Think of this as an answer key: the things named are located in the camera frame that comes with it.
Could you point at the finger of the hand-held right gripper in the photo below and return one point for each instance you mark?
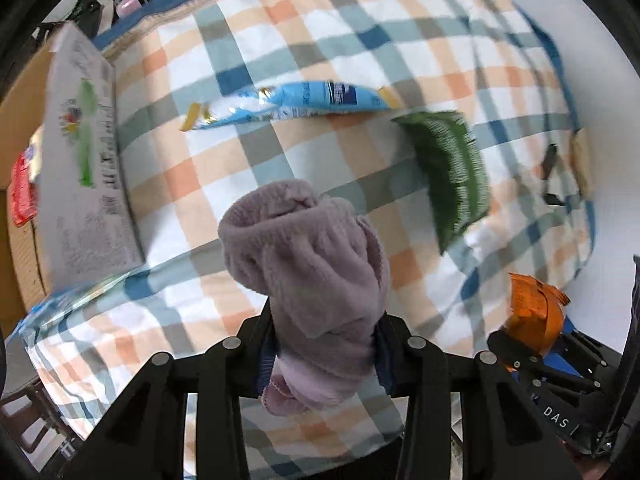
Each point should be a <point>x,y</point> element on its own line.
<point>582,350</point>
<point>507,350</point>

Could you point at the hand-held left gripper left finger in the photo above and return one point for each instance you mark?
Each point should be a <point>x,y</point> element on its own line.
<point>265,360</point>

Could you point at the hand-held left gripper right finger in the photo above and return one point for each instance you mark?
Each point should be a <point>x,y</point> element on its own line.
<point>386,360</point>

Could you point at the orange snack packet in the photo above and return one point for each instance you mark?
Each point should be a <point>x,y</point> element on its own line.
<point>532,307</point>

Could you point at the pink fluffy sock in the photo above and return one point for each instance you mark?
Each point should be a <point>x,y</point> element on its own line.
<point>305,270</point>

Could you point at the cardboard box with white flap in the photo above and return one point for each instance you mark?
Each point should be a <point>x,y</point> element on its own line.
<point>80,185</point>

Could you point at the green snack packet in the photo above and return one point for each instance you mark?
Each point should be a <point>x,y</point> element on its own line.
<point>452,170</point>

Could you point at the small black object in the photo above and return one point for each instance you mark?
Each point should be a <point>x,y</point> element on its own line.
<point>550,162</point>

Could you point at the pale blue plastic packet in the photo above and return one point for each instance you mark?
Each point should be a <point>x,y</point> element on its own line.
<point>55,305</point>

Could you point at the brown wooden chair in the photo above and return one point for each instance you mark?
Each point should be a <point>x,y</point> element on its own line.
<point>25,417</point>

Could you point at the blue snack packet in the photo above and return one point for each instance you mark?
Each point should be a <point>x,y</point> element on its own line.
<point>305,100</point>

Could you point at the red snack packet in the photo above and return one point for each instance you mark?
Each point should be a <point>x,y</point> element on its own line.
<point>22,195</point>

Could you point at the white and yellow packet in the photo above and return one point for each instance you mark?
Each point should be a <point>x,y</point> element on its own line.
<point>34,152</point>

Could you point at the plaid blanket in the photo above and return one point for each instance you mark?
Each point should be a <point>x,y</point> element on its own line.
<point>350,35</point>

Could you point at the black bag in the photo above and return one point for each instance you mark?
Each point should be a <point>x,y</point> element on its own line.
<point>88,10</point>

